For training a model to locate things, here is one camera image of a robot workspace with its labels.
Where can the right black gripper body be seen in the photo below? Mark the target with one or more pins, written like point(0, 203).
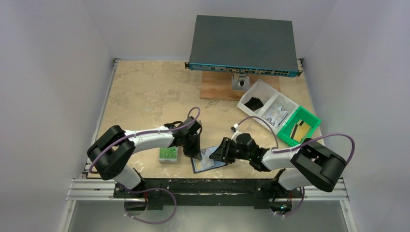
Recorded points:
point(226, 149)

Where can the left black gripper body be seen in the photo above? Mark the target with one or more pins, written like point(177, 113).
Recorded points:
point(191, 140)

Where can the yellow gold card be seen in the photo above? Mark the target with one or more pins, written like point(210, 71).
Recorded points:
point(199, 165)

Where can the blue card holder wallet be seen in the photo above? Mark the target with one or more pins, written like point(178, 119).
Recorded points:
point(211, 164)

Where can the white patterned card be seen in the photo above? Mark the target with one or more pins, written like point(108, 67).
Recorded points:
point(275, 115)

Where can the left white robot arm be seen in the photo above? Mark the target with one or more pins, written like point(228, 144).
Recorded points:
point(112, 151)

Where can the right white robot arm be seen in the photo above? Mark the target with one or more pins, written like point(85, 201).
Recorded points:
point(306, 164)

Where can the green card box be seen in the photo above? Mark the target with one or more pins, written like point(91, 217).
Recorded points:
point(168, 155)

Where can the black card in bin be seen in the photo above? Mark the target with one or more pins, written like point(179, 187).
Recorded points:
point(254, 104)

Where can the gold card black stripe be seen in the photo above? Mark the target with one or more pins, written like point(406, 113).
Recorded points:
point(303, 129)

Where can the clear plastic bin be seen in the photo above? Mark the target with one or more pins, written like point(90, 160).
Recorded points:
point(260, 89)
point(284, 101)

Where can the wooden board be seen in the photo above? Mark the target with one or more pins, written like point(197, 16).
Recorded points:
point(218, 85)

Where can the grey metal stand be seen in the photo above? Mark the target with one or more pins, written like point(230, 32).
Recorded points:
point(240, 82)

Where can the green plastic bin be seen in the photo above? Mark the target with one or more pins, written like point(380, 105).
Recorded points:
point(300, 126)

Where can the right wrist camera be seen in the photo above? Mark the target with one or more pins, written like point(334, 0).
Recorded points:
point(235, 129)

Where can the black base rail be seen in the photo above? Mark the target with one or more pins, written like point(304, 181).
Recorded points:
point(256, 193)

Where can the blue network switch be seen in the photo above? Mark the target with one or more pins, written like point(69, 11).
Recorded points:
point(244, 46)

